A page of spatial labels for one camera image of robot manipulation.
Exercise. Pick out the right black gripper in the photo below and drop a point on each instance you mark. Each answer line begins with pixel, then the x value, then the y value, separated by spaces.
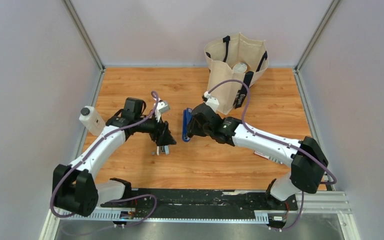
pixel 195 131

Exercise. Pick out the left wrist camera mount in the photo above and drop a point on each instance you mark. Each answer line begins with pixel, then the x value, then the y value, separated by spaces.
pixel 161 107

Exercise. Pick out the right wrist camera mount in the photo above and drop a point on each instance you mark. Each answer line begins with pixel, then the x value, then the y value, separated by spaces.
pixel 211 101

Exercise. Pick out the cream canvas tote bag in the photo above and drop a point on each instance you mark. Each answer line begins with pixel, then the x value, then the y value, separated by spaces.
pixel 234 57

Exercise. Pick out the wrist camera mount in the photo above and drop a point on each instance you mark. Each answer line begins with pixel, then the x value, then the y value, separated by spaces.
pixel 211 101
pixel 161 107

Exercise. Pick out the white bottle black cap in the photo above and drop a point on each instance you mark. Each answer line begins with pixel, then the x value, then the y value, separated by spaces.
pixel 92 120

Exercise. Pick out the light grey white stapler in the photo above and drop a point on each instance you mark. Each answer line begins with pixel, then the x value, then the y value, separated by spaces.
pixel 159 150

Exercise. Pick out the blue black stapler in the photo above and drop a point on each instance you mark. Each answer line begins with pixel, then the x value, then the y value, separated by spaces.
pixel 187 116

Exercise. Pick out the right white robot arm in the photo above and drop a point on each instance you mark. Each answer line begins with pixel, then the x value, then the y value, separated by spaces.
pixel 305 157

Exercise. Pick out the white roll in bag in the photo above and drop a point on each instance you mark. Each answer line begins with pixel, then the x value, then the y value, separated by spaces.
pixel 240 68

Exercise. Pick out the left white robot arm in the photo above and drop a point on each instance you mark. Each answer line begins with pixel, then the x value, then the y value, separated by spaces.
pixel 73 185

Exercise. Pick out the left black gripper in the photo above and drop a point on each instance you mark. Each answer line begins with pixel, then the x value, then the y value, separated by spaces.
pixel 161 135

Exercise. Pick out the red white staples box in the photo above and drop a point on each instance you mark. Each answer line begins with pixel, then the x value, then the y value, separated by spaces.
pixel 268 157

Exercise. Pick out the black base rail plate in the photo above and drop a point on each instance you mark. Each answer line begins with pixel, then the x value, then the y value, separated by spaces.
pixel 201 203

